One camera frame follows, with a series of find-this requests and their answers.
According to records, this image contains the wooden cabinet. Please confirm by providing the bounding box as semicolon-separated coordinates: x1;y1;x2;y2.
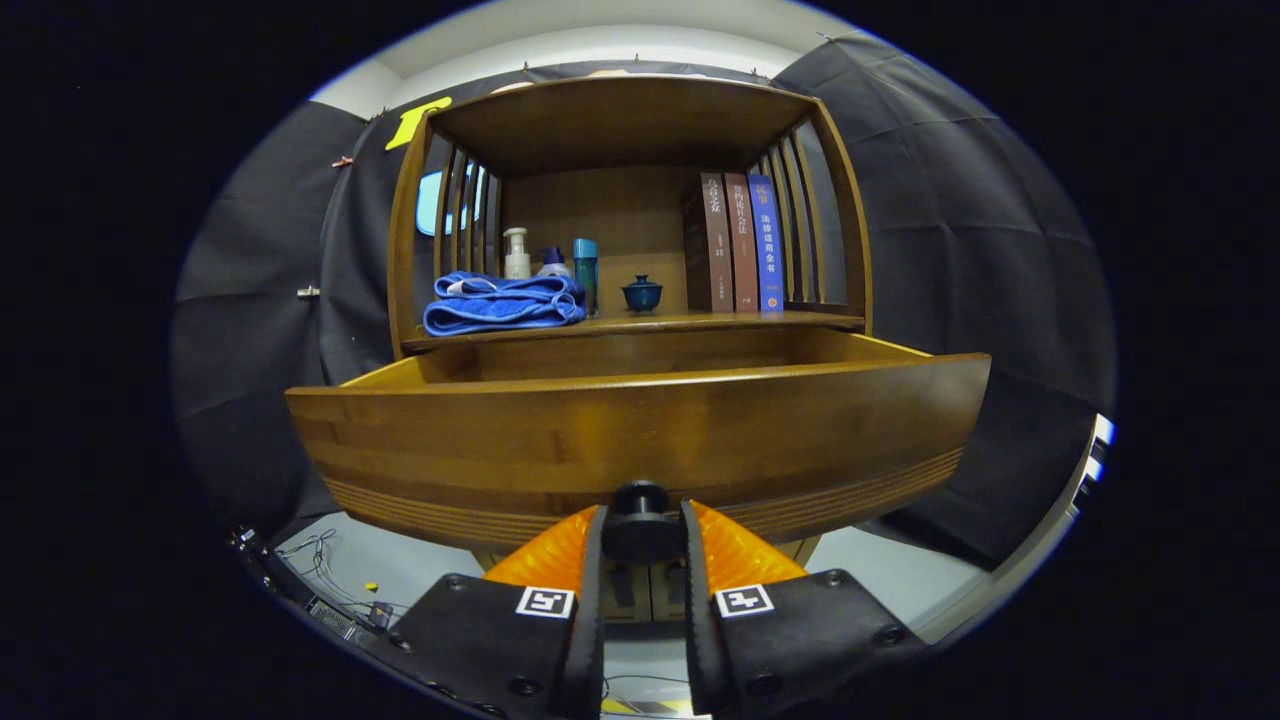
385;73;874;626

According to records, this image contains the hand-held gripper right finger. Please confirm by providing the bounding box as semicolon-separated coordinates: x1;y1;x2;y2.
680;498;931;720

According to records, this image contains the wooden countertop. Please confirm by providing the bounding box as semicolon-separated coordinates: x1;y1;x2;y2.
400;310;866;351

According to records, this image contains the reddish brown book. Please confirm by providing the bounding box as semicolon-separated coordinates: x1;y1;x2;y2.
724;172;761;313

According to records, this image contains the teal blue bottle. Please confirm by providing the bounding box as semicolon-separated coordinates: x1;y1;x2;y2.
572;238;600;319

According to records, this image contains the blue book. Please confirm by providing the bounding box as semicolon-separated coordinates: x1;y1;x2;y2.
748;174;787;313

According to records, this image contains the wooden cabinet door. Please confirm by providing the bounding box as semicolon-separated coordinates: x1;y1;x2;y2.
605;565;651;623
650;565;691;623

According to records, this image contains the dark brown book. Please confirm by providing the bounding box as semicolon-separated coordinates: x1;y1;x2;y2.
682;172;734;313

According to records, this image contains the blue folded towel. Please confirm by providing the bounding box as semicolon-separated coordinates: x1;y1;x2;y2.
422;271;589;338

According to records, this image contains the thin floor cable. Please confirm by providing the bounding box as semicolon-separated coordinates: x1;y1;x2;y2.
280;530;401;621
605;675;691;701

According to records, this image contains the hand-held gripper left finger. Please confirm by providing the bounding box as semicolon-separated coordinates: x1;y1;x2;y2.
385;503;608;720

